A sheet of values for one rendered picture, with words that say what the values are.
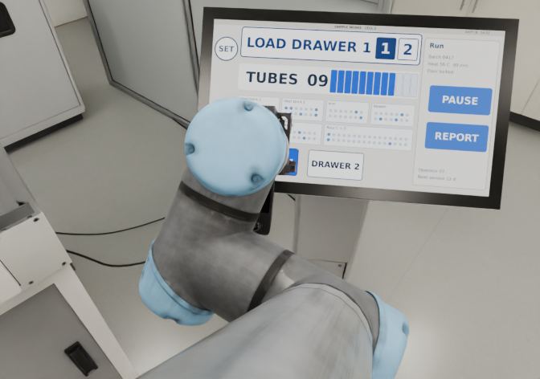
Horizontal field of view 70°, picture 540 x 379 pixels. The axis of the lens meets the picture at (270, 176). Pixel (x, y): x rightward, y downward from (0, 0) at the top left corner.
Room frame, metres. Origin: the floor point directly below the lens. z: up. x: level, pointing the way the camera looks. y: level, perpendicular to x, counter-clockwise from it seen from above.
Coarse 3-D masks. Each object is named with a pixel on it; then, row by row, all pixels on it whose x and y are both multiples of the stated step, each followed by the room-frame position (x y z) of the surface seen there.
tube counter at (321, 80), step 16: (320, 80) 0.58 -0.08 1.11; (336, 80) 0.58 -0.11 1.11; (352, 80) 0.58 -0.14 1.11; (368, 80) 0.57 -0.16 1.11; (384, 80) 0.57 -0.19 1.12; (400, 80) 0.57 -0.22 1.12; (416, 80) 0.57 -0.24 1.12; (384, 96) 0.56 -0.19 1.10; (400, 96) 0.55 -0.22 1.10; (416, 96) 0.55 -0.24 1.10
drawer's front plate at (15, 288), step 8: (0, 264) 0.36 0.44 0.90; (0, 272) 0.35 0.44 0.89; (8, 272) 0.36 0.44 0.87; (0, 280) 0.35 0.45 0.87; (8, 280) 0.35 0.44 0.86; (0, 288) 0.34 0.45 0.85; (8, 288) 0.35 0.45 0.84; (16, 288) 0.36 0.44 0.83; (0, 296) 0.34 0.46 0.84; (8, 296) 0.34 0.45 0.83
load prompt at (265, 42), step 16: (256, 32) 0.64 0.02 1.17; (272, 32) 0.64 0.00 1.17; (288, 32) 0.64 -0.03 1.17; (304, 32) 0.63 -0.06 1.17; (320, 32) 0.63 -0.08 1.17; (336, 32) 0.63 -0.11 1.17; (352, 32) 0.63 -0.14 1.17; (368, 32) 0.63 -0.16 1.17; (384, 32) 0.62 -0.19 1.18; (240, 48) 0.63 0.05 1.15; (256, 48) 0.62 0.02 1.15; (272, 48) 0.62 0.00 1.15; (288, 48) 0.62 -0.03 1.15; (304, 48) 0.62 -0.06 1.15; (320, 48) 0.62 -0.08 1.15; (336, 48) 0.61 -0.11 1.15; (352, 48) 0.61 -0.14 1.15; (368, 48) 0.61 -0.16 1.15; (384, 48) 0.61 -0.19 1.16; (400, 48) 0.61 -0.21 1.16; (416, 48) 0.60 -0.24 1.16; (400, 64) 0.59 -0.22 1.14; (416, 64) 0.59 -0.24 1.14
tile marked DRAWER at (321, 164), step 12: (312, 156) 0.50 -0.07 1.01; (324, 156) 0.50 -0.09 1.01; (336, 156) 0.50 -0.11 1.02; (348, 156) 0.50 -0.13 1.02; (360, 156) 0.49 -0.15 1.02; (312, 168) 0.49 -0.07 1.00; (324, 168) 0.49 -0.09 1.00; (336, 168) 0.48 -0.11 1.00; (348, 168) 0.48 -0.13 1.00; (360, 168) 0.48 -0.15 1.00; (360, 180) 0.47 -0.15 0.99
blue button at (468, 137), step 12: (432, 132) 0.51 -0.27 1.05; (444, 132) 0.51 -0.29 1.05; (456, 132) 0.51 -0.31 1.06; (468, 132) 0.51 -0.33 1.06; (480, 132) 0.51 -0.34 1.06; (432, 144) 0.50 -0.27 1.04; (444, 144) 0.50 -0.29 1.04; (456, 144) 0.50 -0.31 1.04; (468, 144) 0.50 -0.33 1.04; (480, 144) 0.50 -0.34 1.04
